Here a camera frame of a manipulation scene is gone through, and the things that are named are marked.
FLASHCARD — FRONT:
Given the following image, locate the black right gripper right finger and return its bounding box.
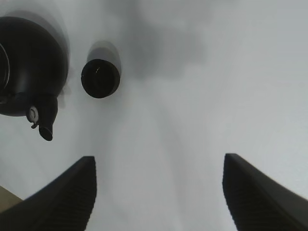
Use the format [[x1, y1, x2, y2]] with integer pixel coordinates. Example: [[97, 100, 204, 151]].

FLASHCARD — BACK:
[[222, 154, 308, 231]]

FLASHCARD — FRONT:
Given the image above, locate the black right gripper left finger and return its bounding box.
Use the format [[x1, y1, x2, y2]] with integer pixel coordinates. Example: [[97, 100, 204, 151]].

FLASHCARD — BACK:
[[0, 156, 97, 231]]

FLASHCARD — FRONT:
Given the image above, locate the small black teacup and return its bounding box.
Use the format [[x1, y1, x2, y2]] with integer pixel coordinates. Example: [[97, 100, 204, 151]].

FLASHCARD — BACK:
[[81, 59, 120, 99]]

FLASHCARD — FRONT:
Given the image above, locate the black round kettle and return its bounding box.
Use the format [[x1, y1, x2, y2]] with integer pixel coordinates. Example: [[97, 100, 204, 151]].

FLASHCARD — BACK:
[[0, 16, 68, 141]]

